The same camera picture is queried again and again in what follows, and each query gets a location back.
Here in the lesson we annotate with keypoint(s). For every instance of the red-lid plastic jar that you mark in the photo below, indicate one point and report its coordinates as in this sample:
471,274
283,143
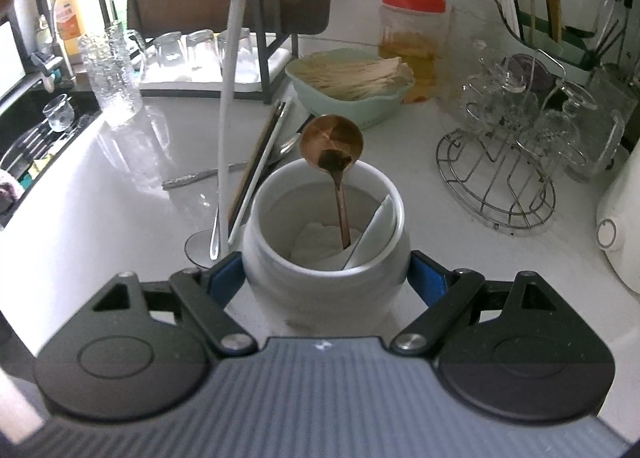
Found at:
415,30

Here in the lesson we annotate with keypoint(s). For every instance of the white ceramic soup spoon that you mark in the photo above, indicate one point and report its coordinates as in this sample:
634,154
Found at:
375,236

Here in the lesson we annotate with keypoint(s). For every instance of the upturned glass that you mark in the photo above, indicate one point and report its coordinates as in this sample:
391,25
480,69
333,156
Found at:
169,50
201,48
245,59

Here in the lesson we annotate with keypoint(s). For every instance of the upturned glass right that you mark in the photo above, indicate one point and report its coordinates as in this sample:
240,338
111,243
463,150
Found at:
245,59

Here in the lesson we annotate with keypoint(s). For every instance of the clear glass pitcher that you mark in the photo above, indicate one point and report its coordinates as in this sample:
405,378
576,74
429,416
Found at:
601,129

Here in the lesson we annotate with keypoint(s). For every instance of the copper long-handled spoon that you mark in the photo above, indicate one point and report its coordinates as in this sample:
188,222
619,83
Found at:
332,144

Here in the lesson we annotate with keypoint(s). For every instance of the steel fork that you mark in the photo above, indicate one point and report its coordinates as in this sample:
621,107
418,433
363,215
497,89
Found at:
186,180

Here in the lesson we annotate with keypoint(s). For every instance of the brown wooden chopstick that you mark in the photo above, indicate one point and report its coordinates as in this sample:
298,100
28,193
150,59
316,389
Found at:
251,165

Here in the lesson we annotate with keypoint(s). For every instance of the white electric cooker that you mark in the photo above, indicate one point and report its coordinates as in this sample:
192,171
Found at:
618,223

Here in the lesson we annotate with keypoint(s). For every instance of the tall steel faucet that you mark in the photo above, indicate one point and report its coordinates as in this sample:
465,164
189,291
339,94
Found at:
53,52

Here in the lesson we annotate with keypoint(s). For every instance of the wine glass in sink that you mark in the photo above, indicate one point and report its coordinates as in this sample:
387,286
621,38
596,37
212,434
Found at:
59,113

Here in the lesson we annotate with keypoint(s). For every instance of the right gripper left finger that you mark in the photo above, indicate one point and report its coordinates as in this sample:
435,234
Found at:
204,295

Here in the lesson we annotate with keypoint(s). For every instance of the white drip tray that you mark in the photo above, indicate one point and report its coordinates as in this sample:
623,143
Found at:
184,77

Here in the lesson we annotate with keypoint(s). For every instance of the wire glass holder rack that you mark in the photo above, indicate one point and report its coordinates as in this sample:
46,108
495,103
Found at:
513,143

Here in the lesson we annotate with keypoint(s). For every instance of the white black chopstick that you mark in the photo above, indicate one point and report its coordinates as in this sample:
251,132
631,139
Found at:
260,166

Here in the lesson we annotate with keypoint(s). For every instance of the tall textured glass mug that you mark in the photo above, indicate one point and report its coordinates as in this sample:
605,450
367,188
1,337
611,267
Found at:
110,71

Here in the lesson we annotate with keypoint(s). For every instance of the black kitchen sink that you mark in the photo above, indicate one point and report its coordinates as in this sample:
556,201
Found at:
26,136

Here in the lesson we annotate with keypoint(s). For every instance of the black dish rack shelf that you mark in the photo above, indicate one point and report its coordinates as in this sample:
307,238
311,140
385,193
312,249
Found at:
263,43

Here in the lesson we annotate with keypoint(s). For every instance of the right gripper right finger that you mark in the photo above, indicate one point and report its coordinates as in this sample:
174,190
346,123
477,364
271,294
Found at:
446,294

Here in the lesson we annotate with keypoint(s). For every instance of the yellow detergent jug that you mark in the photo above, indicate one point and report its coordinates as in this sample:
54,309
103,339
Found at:
74,18

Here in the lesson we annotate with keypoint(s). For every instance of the pink cloth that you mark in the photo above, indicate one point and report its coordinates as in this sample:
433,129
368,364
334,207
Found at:
10,191

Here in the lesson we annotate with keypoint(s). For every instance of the white ceramic mug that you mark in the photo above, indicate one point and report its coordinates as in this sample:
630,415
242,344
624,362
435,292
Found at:
293,256

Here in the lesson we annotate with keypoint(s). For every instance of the green basket of sticks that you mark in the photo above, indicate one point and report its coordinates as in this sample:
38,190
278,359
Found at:
353,83

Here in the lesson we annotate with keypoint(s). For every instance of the large steel spoon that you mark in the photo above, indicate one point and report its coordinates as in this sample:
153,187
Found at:
289,144

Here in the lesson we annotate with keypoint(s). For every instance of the upturned glass middle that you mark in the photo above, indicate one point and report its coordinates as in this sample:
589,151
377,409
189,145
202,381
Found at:
201,48

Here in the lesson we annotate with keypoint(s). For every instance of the upturned glass left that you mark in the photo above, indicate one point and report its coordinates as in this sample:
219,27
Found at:
169,50

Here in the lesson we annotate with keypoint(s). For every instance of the green white utensil caddy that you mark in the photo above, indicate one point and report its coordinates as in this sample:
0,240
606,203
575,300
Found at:
564,50

